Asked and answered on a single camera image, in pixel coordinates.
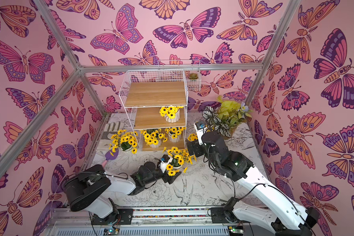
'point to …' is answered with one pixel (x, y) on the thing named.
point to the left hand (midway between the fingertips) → (178, 166)
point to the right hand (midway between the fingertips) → (197, 136)
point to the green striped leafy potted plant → (226, 117)
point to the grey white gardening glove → (111, 129)
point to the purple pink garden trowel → (110, 155)
